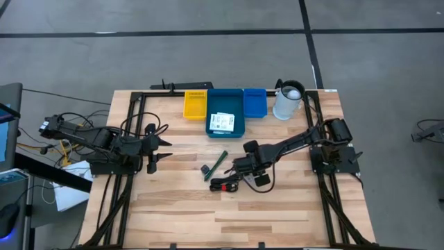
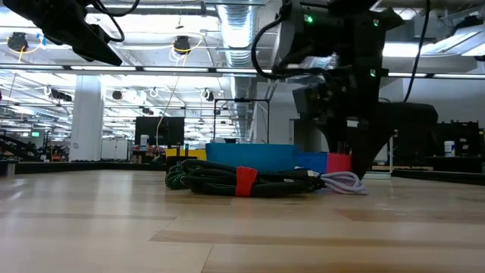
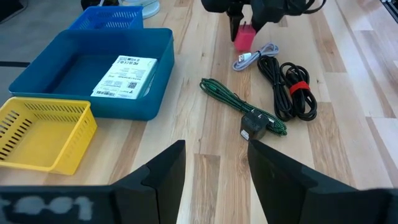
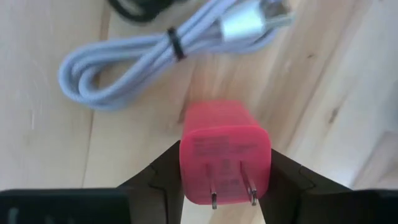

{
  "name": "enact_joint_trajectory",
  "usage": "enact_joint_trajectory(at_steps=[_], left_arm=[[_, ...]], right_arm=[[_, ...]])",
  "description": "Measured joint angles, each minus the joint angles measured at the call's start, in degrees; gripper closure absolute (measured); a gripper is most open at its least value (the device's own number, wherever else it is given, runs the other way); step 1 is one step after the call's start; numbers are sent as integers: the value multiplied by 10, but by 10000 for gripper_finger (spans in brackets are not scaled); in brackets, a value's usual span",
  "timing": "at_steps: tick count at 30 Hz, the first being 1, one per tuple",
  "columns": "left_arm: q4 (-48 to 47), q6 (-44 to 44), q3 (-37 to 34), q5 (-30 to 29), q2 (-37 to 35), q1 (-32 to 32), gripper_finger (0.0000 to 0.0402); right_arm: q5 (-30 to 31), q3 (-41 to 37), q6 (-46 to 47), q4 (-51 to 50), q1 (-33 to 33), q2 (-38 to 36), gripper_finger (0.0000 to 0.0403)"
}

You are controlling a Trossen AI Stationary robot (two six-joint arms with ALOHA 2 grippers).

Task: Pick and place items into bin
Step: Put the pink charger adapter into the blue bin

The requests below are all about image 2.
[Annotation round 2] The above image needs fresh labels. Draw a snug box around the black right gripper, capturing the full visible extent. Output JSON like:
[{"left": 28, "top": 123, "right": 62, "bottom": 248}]
[{"left": 294, "top": 80, "right": 440, "bottom": 180}]

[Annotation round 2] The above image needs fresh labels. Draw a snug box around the pink charger block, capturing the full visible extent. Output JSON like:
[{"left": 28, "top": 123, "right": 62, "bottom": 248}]
[{"left": 326, "top": 152, "right": 353, "bottom": 174}]

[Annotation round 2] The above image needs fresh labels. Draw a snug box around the lavender cable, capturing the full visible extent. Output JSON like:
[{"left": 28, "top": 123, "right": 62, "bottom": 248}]
[{"left": 319, "top": 171, "right": 369, "bottom": 196}]

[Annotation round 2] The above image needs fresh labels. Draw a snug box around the green braided cable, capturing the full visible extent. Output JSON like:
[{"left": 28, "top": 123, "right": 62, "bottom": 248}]
[{"left": 164, "top": 162, "right": 187, "bottom": 190}]

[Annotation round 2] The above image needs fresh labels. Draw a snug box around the black cable with red strap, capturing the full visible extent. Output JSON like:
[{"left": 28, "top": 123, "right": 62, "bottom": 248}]
[{"left": 180, "top": 158, "right": 327, "bottom": 198}]

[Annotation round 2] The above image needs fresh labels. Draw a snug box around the small blue plastic bin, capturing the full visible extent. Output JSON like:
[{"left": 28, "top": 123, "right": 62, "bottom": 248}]
[{"left": 296, "top": 152, "right": 329, "bottom": 174}]

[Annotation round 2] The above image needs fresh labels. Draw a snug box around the large teal plastic bin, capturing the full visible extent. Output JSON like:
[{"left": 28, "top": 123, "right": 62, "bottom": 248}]
[{"left": 205, "top": 143, "right": 299, "bottom": 174}]

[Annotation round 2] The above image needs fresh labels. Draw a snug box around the yellow plastic bin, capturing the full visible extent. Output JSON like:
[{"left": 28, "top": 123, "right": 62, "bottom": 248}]
[{"left": 165, "top": 148, "right": 208, "bottom": 162}]

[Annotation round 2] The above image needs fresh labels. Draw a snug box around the long ceiling light strip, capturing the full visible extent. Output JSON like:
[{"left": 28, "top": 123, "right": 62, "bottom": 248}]
[{"left": 0, "top": 64, "right": 485, "bottom": 80}]

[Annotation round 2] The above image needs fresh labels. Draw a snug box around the white square pillar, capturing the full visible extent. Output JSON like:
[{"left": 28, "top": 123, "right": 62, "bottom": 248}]
[{"left": 69, "top": 74, "right": 105, "bottom": 162}]

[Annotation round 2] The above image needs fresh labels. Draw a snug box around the black cabinets row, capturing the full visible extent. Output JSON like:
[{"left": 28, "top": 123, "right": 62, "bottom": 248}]
[{"left": 435, "top": 121, "right": 485, "bottom": 158}]

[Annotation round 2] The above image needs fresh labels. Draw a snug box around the white cabinet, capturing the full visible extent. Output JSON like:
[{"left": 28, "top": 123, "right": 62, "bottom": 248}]
[{"left": 100, "top": 139, "right": 130, "bottom": 161}]

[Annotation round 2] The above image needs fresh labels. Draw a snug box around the large black screen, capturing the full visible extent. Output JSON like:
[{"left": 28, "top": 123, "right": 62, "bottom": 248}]
[{"left": 134, "top": 116, "right": 186, "bottom": 146}]

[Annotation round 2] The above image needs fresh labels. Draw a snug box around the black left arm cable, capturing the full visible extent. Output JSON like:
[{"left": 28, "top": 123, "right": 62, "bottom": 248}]
[{"left": 90, "top": 0, "right": 142, "bottom": 43}]

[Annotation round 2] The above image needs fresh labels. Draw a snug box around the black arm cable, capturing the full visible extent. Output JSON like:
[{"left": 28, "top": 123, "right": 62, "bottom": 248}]
[
  {"left": 251, "top": 0, "right": 432, "bottom": 103},
  {"left": 90, "top": 0, "right": 142, "bottom": 43}
]

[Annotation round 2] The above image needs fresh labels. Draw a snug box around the black ceiling camera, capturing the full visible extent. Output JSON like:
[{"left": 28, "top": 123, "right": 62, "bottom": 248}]
[
  {"left": 173, "top": 35, "right": 192, "bottom": 55},
  {"left": 7, "top": 32, "right": 30, "bottom": 53}
]

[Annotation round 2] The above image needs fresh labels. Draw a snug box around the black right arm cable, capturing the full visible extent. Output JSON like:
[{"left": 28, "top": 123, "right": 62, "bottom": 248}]
[{"left": 251, "top": 0, "right": 432, "bottom": 103}]

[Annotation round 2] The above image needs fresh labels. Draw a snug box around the silver ventilation duct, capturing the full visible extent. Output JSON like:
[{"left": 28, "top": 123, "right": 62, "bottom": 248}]
[{"left": 216, "top": 3, "right": 262, "bottom": 100}]

